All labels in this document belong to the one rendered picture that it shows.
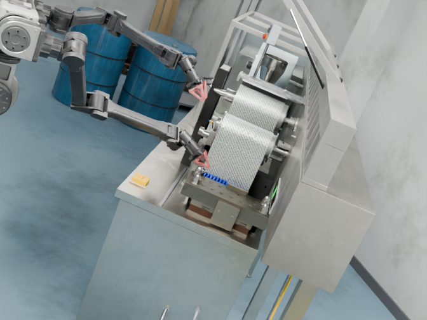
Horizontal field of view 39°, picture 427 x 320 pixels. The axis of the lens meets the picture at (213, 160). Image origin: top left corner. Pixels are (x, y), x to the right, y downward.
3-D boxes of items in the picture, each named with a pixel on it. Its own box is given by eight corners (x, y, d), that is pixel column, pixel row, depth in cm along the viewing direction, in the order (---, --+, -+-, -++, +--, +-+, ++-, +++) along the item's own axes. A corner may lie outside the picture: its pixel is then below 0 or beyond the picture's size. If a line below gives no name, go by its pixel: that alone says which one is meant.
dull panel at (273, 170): (281, 117, 491) (293, 91, 483) (285, 119, 491) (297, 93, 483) (256, 222, 280) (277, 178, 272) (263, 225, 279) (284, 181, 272)
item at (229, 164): (199, 174, 276) (214, 139, 270) (246, 195, 275) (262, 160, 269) (199, 174, 275) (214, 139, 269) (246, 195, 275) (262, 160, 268)
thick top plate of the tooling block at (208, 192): (187, 181, 273) (192, 170, 271) (267, 216, 272) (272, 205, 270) (180, 193, 258) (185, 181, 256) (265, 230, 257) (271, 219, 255)
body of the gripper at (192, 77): (187, 89, 266) (179, 74, 265) (192, 85, 276) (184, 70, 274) (200, 82, 264) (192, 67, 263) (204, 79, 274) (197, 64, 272)
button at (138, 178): (135, 176, 274) (136, 171, 273) (149, 182, 274) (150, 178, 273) (130, 181, 267) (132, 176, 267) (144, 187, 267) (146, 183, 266)
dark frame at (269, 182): (196, 185, 293) (211, 149, 286) (258, 212, 291) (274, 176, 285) (193, 190, 286) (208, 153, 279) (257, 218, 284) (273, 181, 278)
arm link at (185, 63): (175, 61, 266) (186, 55, 264) (179, 59, 272) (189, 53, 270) (182, 75, 267) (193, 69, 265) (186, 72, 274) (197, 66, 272)
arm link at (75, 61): (68, 115, 244) (71, 94, 248) (102, 119, 246) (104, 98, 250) (60, 54, 203) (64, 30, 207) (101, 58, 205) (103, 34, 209)
